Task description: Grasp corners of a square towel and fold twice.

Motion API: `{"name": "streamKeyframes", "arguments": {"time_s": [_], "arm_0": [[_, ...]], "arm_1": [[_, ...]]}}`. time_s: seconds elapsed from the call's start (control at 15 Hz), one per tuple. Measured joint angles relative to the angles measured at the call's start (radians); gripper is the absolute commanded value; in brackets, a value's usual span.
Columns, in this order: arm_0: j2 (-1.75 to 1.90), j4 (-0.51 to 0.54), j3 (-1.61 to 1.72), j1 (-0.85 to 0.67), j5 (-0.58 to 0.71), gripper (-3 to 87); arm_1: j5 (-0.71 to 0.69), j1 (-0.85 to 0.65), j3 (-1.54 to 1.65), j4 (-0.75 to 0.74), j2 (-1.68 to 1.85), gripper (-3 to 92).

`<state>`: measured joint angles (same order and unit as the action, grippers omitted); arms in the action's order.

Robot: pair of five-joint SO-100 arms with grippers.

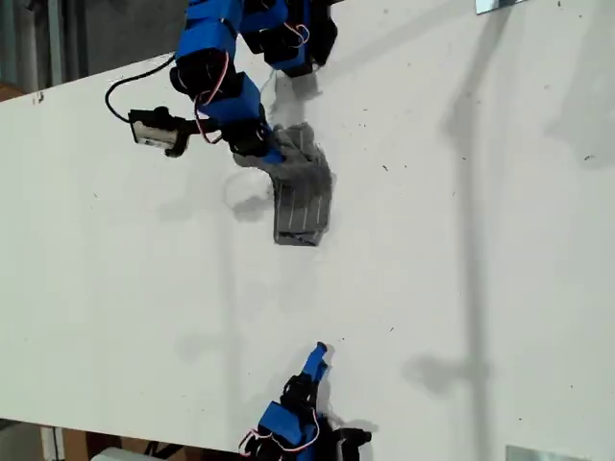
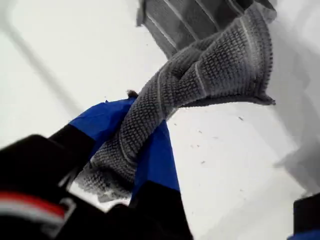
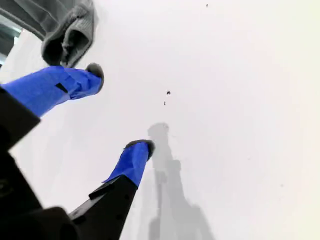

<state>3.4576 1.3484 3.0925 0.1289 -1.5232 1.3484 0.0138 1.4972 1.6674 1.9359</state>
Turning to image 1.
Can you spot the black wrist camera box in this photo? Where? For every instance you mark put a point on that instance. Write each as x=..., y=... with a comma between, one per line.
x=151, y=132
x=353, y=442

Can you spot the black camera stalk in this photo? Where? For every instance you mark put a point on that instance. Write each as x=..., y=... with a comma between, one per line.
x=202, y=126

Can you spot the white plastic object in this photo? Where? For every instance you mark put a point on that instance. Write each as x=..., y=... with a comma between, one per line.
x=120, y=455

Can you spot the white table leg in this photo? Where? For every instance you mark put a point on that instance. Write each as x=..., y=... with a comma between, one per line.
x=50, y=444

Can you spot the grey white-striped square towel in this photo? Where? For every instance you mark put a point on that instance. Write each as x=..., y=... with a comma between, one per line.
x=302, y=192

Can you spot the brown cardboard box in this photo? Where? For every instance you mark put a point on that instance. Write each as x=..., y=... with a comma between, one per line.
x=77, y=444

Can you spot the grey metal frame post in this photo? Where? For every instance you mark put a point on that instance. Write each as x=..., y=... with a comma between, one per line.
x=55, y=38

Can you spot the steel plate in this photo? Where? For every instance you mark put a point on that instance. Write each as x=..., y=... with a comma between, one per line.
x=495, y=5

